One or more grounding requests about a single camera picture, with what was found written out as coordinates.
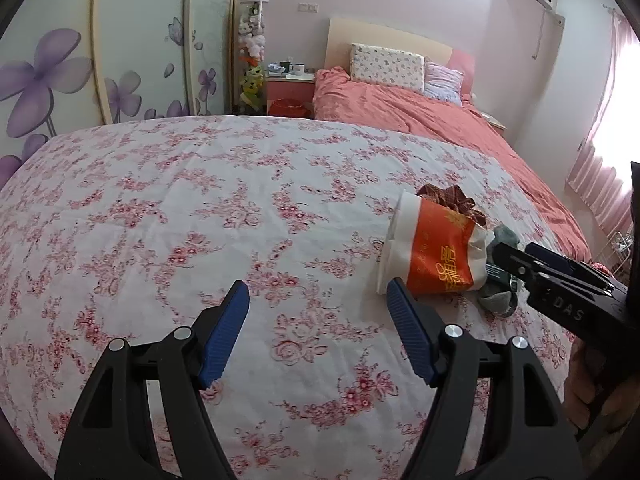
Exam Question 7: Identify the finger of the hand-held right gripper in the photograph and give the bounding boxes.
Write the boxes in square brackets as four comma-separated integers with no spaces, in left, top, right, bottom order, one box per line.
[492,242,617,295]
[526,242,619,284]

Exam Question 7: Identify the orange and white bag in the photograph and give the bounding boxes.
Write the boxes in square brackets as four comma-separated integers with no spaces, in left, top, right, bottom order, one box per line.
[375,189,493,297]

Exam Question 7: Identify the beige and pink headboard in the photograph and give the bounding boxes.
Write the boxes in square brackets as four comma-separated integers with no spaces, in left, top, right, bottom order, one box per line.
[325,16,476,98]

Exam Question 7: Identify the red plaid scrunchie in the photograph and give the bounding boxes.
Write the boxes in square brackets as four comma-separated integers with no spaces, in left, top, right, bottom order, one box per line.
[416,183,487,227]

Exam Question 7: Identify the grey sock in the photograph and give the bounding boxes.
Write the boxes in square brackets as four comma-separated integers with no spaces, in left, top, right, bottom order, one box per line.
[475,225,526,317]

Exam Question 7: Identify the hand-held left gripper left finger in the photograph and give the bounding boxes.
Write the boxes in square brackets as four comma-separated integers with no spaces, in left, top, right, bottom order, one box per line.
[54,280,250,480]

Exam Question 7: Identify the air conditioner cable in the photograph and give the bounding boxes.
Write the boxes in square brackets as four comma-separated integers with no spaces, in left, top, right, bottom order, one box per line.
[532,7,548,61]

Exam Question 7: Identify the pink curtain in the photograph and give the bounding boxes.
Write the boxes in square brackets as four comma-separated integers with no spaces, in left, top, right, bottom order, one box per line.
[565,7,640,236]

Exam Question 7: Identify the plush toy display tube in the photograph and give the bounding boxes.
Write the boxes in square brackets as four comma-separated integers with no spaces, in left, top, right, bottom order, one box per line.
[235,0,271,113]

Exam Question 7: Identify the white wire cart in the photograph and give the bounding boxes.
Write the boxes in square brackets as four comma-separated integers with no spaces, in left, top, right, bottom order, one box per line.
[600,230,632,273]

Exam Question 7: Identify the person's right hand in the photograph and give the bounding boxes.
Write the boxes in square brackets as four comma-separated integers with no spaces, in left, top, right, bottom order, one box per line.
[564,342,608,428]

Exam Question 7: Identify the green plush toy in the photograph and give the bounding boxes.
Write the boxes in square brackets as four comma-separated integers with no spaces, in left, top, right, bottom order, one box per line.
[240,62,265,108]

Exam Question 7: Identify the bed with salmon duvet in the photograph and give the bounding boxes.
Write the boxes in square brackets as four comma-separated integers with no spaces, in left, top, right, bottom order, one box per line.
[312,67,593,261]

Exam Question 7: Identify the floral print pillow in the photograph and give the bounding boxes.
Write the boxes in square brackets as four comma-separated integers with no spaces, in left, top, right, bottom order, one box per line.
[350,42,426,93]

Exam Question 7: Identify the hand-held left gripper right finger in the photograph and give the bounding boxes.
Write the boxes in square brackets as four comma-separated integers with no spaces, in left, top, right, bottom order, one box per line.
[386,276,587,480]

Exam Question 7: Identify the pink striped pillow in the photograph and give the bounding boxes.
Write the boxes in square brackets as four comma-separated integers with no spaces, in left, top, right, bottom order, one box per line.
[424,61,466,107]

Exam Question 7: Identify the wardrobe with purple flowers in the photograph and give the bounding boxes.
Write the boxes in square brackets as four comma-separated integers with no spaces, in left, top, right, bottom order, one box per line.
[0,0,241,191]

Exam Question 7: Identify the red bag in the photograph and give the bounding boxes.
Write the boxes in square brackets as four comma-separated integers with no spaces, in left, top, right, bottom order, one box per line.
[267,99,313,118]

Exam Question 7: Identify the pink floral tablecloth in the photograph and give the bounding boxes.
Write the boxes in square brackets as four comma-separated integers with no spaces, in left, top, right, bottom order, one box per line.
[0,114,591,480]

